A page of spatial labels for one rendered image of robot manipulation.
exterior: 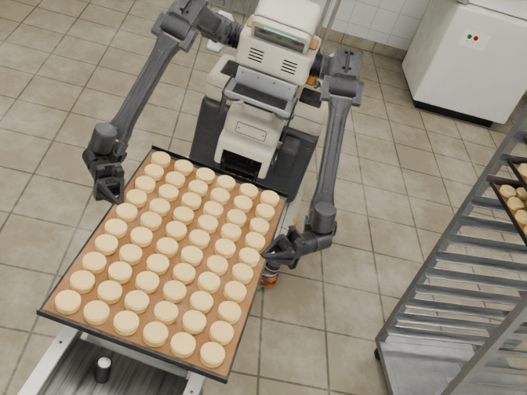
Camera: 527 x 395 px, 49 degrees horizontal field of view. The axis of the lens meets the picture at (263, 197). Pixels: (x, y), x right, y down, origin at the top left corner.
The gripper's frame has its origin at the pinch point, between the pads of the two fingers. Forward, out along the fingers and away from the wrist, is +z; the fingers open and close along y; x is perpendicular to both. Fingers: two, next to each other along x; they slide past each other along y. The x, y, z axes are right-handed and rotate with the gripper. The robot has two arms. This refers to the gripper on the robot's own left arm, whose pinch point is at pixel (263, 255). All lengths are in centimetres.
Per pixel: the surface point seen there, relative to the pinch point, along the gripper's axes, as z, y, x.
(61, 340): 48.8, 8.4, 0.0
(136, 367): 35.0, 14.7, -8.5
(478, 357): -67, 33, -37
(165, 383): 31.0, 14.8, -14.6
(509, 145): -90, -16, 2
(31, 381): 57, 8, -7
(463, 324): -114, 71, -13
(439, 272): -93, 43, -1
